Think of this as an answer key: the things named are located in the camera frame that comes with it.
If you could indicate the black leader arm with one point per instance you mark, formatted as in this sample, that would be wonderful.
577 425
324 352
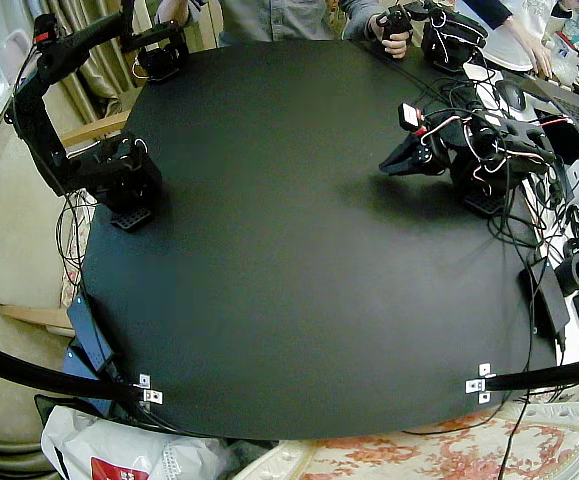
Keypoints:
159 55
449 40

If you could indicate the second person dark sleeve forearm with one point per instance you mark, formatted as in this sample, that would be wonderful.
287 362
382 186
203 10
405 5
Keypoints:
491 10

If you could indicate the black follower arm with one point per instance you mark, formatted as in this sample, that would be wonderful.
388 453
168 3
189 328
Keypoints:
499 150
34 127

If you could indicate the operator left forearm grey sleeve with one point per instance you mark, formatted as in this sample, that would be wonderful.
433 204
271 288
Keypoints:
356 15

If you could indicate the operator right hand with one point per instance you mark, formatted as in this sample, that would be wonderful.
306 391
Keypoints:
170 10

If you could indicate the operator left hand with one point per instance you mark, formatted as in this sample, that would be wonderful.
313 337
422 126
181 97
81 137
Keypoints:
396 47

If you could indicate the second person hand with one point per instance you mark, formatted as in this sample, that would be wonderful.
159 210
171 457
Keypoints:
539 50

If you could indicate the beige curtain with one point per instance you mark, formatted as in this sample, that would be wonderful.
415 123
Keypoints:
94 75

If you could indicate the pink white box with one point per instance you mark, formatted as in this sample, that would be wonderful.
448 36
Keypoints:
11 47

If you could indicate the black computer mouse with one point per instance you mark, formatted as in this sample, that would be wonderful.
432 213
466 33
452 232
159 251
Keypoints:
511 95

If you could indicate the white fabric sheet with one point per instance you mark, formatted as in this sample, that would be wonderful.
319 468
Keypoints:
506 52

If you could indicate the large black table mat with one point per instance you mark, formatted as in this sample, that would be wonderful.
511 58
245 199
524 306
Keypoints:
294 250

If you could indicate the dark grey laptop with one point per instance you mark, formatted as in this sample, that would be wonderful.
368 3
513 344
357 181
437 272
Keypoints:
569 105

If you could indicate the operator torso grey shirt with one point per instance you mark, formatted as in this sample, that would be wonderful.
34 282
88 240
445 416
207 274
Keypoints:
274 17

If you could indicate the slim black power adapter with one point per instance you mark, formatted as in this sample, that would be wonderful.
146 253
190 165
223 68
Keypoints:
548 295

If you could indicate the beige chair cushion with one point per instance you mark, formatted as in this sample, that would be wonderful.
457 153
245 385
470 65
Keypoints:
14 235

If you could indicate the black tape roll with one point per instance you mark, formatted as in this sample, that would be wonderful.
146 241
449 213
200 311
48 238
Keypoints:
575 271

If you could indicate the black power adapter blue light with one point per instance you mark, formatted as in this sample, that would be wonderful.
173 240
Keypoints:
90 327

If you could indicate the floral tablecloth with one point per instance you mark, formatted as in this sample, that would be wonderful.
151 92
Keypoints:
419 450

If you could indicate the white plastic bag red print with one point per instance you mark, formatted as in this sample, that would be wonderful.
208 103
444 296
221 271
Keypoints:
119 445

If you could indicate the wrist camera white face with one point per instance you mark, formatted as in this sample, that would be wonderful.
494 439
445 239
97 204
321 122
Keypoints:
409 114

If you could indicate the wooden chair frame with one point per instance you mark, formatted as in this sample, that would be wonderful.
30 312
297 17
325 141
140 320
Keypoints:
94 129

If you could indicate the small metal bracket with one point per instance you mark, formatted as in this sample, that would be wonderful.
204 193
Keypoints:
153 396
144 381
484 398
474 386
484 370

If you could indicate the black camera stand bar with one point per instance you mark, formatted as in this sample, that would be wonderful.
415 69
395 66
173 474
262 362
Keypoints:
549 377
34 371

